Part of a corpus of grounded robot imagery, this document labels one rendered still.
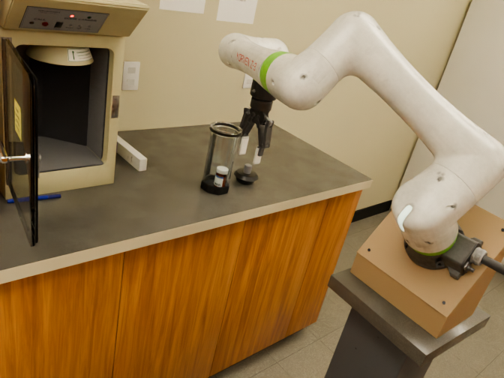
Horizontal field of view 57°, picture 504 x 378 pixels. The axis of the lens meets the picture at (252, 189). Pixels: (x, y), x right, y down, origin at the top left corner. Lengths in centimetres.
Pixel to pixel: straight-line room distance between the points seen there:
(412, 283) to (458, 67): 268
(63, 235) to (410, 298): 91
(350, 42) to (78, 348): 113
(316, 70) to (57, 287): 85
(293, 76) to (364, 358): 82
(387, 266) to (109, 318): 82
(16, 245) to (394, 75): 98
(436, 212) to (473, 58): 274
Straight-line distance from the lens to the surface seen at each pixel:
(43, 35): 132
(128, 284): 145
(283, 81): 110
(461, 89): 377
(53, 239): 129
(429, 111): 112
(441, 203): 108
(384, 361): 139
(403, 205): 108
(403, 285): 128
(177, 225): 138
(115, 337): 158
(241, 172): 169
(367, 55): 113
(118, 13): 128
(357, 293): 130
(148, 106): 204
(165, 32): 198
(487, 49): 371
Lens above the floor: 167
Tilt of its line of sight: 26 degrees down
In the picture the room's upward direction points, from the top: 13 degrees clockwise
